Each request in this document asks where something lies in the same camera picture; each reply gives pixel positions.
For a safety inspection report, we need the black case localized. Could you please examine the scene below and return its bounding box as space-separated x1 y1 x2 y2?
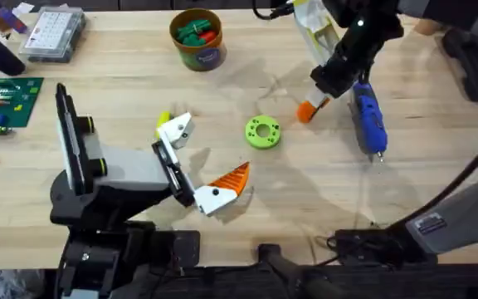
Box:
441 27 478 103

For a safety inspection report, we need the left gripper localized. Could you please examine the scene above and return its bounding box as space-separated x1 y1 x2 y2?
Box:
50 110 251 228

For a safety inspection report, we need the green board with blocks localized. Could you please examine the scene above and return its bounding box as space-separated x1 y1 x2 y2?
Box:
0 76 45 136

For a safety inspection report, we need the clear plastic bag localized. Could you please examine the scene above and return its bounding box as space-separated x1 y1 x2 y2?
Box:
291 0 342 68

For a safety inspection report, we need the left wrist black upright plate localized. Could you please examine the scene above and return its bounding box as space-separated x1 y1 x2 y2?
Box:
55 81 89 197

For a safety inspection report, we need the clear compartment box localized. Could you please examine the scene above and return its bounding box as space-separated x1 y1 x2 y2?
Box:
17 5 88 65

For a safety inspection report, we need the black rail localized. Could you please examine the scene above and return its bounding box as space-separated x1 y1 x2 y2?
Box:
114 243 478 299

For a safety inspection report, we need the green disc with holes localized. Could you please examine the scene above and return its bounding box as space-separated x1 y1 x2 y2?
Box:
244 115 282 150

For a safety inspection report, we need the brown tub with toys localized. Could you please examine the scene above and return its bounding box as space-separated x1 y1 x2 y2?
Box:
168 7 228 72

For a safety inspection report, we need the blue electric screwdriver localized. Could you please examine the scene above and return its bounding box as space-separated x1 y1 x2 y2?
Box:
348 81 389 164

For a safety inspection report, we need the thin black cable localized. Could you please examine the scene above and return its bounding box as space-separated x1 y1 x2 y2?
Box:
251 0 296 22

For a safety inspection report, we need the thick black cable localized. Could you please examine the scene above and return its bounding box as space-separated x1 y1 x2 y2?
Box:
387 128 478 232

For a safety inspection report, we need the yellow toy vegetable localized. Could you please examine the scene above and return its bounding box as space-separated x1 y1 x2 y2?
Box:
154 110 173 140

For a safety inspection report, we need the purple handled tool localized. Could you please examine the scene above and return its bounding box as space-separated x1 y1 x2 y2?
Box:
0 0 29 35

